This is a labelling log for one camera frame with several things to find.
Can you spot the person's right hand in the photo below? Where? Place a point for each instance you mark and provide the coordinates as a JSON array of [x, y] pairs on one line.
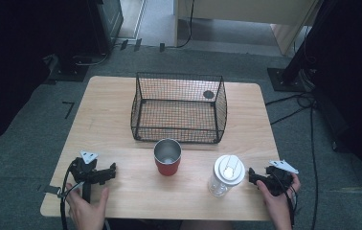
[[279, 206]]

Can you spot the black stand post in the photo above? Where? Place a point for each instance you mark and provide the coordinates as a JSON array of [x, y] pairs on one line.
[[303, 48]]

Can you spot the black stand base plate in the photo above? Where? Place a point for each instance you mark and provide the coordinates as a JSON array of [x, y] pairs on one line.
[[282, 81]]

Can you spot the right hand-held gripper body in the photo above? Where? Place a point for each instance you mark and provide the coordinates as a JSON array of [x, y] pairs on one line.
[[279, 182]]

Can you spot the black flat floor base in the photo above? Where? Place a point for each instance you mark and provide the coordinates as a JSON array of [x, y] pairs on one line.
[[70, 71]]

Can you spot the black cabinet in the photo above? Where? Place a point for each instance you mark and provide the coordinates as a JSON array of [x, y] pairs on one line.
[[105, 22]]

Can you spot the grey tape piece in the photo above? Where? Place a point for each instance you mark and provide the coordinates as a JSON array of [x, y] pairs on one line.
[[52, 189]]

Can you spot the black round table grommet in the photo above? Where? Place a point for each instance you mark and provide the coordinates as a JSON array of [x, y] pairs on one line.
[[208, 94]]

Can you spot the red steel-lined cup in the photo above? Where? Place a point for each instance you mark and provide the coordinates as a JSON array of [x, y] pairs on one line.
[[167, 164]]

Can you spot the short black tape strip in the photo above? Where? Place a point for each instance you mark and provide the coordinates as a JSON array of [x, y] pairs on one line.
[[162, 47], [124, 44], [137, 44]]

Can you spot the person's left hand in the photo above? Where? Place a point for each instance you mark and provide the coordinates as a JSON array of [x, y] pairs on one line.
[[88, 215]]

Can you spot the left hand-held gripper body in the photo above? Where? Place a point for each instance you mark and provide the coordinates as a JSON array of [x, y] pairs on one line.
[[85, 174]]

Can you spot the beige wooden cabinet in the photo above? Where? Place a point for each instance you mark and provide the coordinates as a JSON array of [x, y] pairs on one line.
[[249, 11]]

